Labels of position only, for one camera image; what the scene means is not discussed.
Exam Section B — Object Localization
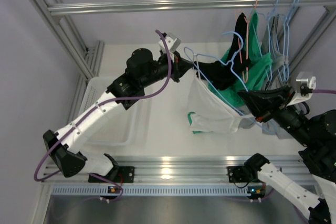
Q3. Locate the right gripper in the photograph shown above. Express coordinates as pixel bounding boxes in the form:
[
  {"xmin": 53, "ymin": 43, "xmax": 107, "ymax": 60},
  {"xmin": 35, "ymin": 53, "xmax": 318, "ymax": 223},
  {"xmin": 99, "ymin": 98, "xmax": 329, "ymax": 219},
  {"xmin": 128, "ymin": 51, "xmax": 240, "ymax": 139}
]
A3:
[{"xmin": 237, "ymin": 86, "xmax": 316, "ymax": 147}]

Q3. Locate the light blue wire hanger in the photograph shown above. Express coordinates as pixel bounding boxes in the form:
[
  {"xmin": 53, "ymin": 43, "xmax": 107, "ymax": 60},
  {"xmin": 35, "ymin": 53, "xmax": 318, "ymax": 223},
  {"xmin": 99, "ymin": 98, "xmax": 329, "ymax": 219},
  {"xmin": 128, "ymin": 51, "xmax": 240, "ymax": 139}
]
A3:
[{"xmin": 183, "ymin": 30, "xmax": 278, "ymax": 134}]

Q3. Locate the green tank top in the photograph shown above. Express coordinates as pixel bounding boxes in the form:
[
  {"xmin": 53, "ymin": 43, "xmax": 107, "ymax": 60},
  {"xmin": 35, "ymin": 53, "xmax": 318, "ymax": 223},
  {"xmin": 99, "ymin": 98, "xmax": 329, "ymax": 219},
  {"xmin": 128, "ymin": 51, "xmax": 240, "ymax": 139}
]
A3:
[{"xmin": 186, "ymin": 11, "xmax": 274, "ymax": 133}]

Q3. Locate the black tank top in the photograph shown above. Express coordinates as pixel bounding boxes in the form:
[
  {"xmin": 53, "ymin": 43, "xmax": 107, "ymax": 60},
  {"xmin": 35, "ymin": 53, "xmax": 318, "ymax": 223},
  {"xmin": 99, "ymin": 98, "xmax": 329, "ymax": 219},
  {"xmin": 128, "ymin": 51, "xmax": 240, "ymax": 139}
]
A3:
[{"xmin": 196, "ymin": 13, "xmax": 259, "ymax": 91}]

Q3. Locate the white tank top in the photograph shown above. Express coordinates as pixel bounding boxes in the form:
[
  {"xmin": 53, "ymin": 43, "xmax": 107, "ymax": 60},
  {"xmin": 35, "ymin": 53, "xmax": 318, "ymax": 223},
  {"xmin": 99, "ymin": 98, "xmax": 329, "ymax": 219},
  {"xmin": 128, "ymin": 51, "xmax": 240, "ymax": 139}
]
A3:
[{"xmin": 187, "ymin": 77, "xmax": 246, "ymax": 134}]

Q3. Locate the pink wire hanger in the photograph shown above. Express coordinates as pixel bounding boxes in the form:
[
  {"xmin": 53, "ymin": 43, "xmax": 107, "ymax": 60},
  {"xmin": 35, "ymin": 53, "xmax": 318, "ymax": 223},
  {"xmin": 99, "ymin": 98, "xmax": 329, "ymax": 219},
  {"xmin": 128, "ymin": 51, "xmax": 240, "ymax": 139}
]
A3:
[{"xmin": 232, "ymin": 0, "xmax": 259, "ymax": 89}]

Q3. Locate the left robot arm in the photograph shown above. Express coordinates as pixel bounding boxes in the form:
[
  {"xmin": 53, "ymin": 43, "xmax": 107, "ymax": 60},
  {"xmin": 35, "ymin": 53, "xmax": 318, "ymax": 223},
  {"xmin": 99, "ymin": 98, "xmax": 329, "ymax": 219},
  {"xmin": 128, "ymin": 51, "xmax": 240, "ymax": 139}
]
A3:
[{"xmin": 43, "ymin": 48, "xmax": 193, "ymax": 182}]

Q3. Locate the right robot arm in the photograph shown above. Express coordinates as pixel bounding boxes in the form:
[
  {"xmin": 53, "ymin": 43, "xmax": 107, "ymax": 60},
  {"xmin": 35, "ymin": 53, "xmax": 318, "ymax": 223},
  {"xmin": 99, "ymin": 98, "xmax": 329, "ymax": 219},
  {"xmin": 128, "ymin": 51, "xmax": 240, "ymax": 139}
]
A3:
[{"xmin": 237, "ymin": 86, "xmax": 335, "ymax": 223}]

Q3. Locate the blue hanger under grey top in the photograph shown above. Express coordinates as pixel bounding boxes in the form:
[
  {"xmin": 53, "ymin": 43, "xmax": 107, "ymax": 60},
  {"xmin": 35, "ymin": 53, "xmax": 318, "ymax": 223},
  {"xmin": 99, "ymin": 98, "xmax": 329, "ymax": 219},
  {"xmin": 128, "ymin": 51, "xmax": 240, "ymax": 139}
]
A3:
[{"xmin": 267, "ymin": 0, "xmax": 284, "ymax": 79}]

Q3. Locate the grey tank top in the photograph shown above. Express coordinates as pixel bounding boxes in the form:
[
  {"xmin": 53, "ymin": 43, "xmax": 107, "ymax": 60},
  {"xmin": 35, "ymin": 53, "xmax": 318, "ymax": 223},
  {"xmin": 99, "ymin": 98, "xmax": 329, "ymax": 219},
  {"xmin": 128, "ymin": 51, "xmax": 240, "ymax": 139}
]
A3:
[{"xmin": 236, "ymin": 16, "xmax": 289, "ymax": 140}]

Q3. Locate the white plastic basket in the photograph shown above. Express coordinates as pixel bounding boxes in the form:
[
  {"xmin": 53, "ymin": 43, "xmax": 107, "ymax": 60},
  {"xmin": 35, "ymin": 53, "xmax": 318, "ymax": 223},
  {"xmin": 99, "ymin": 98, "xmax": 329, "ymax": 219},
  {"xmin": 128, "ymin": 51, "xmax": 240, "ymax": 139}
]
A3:
[{"xmin": 78, "ymin": 77, "xmax": 143, "ymax": 147}]

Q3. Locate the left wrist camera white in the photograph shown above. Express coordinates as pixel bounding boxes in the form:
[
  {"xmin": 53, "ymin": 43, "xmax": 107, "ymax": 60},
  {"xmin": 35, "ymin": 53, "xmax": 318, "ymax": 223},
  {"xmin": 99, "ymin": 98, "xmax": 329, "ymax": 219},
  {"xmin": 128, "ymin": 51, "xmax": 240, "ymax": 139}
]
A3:
[{"xmin": 158, "ymin": 33, "xmax": 181, "ymax": 56}]

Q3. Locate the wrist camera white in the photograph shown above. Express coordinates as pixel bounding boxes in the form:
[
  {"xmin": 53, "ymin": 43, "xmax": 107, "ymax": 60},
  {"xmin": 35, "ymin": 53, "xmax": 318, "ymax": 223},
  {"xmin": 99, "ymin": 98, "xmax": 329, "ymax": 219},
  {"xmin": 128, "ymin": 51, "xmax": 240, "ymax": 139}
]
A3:
[
  {"xmin": 288, "ymin": 71, "xmax": 317, "ymax": 106},
  {"xmin": 158, "ymin": 33, "xmax": 181, "ymax": 56}
]

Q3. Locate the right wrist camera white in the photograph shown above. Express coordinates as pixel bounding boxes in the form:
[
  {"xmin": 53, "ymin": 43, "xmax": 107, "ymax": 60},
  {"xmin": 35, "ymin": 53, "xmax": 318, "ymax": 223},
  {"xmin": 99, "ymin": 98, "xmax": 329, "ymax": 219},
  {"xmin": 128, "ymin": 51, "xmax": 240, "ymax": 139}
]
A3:
[{"xmin": 288, "ymin": 71, "xmax": 317, "ymax": 106}]

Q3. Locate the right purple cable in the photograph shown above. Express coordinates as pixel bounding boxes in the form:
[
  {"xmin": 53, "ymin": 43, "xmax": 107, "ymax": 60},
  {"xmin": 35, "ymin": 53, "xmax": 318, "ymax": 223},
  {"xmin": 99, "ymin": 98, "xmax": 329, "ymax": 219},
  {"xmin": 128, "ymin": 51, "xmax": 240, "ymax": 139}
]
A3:
[{"xmin": 309, "ymin": 89, "xmax": 336, "ymax": 95}]

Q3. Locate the purple cable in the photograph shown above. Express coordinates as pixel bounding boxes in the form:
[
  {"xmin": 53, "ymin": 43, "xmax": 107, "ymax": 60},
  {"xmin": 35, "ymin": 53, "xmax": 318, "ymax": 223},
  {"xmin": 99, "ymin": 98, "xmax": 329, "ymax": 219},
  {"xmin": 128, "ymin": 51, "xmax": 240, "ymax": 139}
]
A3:
[
  {"xmin": 33, "ymin": 29, "xmax": 174, "ymax": 182},
  {"xmin": 309, "ymin": 89, "xmax": 336, "ymax": 95}
]

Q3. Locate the right aluminium frame strut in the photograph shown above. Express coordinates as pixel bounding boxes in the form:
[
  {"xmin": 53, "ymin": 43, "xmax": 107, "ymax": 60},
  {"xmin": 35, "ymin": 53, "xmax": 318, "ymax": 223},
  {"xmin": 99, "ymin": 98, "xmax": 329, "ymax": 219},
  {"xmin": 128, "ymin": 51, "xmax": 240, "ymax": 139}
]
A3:
[{"xmin": 289, "ymin": 0, "xmax": 335, "ymax": 77}]

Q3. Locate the aluminium frame strut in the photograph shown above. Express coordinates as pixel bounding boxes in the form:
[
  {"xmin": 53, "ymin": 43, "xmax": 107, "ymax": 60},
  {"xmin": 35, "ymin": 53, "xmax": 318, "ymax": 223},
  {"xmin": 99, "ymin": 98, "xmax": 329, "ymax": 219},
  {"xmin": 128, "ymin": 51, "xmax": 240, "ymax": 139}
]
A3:
[
  {"xmin": 29, "ymin": 0, "xmax": 105, "ymax": 81},
  {"xmin": 289, "ymin": 0, "xmax": 335, "ymax": 77}
]

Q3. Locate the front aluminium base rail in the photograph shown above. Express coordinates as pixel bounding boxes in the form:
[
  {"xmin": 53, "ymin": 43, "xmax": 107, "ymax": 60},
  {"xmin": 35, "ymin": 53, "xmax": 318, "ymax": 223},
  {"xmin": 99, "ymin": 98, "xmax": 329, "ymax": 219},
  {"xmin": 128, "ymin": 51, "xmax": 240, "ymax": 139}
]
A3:
[{"xmin": 41, "ymin": 155, "xmax": 316, "ymax": 184}]

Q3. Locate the aluminium hanging rail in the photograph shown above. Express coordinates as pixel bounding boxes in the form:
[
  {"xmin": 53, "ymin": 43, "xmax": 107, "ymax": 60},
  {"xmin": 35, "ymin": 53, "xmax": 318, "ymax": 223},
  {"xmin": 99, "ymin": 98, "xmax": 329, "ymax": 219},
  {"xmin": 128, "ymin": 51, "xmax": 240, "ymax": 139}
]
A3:
[{"xmin": 47, "ymin": 0, "xmax": 335, "ymax": 17}]

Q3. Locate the left aluminium frame strut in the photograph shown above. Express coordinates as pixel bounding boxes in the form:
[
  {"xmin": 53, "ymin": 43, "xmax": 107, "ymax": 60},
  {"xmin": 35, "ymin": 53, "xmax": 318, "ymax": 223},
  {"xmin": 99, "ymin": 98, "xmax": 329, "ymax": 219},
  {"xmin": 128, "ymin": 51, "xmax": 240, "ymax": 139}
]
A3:
[{"xmin": 29, "ymin": 0, "xmax": 105, "ymax": 81}]

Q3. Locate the grey slotted cable duct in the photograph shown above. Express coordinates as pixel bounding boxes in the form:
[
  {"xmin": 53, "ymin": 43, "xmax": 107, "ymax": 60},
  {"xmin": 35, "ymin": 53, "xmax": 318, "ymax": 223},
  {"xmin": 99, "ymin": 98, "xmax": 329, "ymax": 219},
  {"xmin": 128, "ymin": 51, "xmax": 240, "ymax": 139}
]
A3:
[{"xmin": 51, "ymin": 185, "xmax": 263, "ymax": 196}]

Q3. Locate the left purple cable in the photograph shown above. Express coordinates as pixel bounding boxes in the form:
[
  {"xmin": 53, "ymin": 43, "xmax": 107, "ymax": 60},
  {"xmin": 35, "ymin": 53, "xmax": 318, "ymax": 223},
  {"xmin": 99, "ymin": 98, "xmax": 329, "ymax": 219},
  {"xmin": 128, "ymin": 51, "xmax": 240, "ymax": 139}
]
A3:
[{"xmin": 33, "ymin": 29, "xmax": 174, "ymax": 182}]

